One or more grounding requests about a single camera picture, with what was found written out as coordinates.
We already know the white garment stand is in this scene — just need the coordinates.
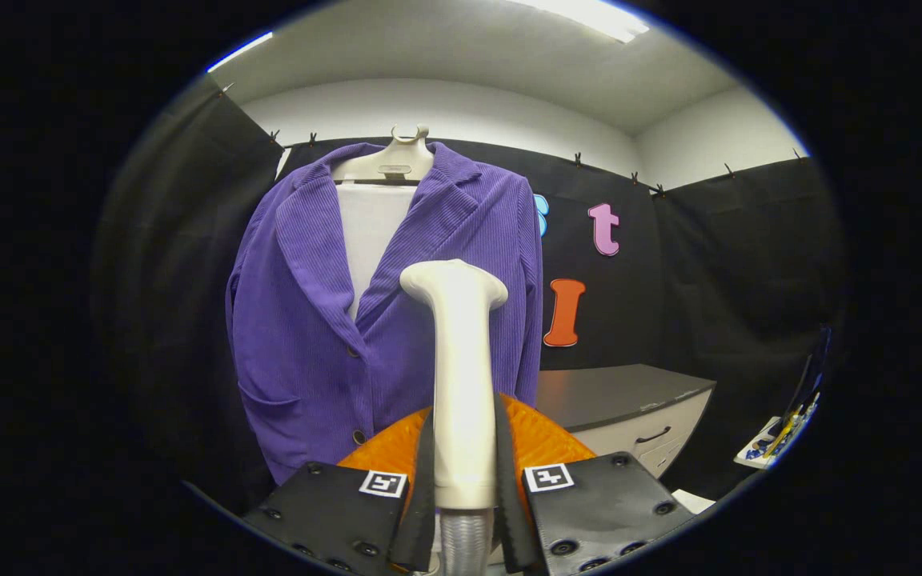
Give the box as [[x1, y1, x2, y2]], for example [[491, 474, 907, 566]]
[[337, 182, 418, 321]]

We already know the narrow ceiling light panel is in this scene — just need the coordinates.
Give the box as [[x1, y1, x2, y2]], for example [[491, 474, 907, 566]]
[[206, 30, 274, 73]]

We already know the cream plastic hanger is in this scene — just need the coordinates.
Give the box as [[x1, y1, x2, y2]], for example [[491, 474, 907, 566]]
[[331, 125, 435, 186]]

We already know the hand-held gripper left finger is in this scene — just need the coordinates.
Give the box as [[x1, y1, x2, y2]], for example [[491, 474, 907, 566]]
[[241, 406, 436, 575]]

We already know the black backdrop cloth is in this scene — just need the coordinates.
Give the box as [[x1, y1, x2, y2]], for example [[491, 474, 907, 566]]
[[93, 76, 850, 513]]

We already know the grey-topped drawer cabinet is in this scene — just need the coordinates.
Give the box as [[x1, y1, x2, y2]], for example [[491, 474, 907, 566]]
[[535, 364, 716, 481]]

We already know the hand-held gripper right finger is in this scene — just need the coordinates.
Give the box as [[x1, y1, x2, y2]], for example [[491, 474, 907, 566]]
[[495, 392, 698, 575]]

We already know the purple corduroy jacket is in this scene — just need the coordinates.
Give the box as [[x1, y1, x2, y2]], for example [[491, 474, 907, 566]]
[[225, 142, 544, 486]]

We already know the white tray with colourful items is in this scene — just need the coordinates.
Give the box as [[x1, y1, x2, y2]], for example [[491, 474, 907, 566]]
[[735, 392, 822, 469]]

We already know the white paper sheet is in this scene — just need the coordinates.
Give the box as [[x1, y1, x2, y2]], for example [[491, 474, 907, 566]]
[[671, 489, 716, 514]]

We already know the white garment steamer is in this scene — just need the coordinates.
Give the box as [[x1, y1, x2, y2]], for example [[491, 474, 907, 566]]
[[399, 259, 509, 576]]

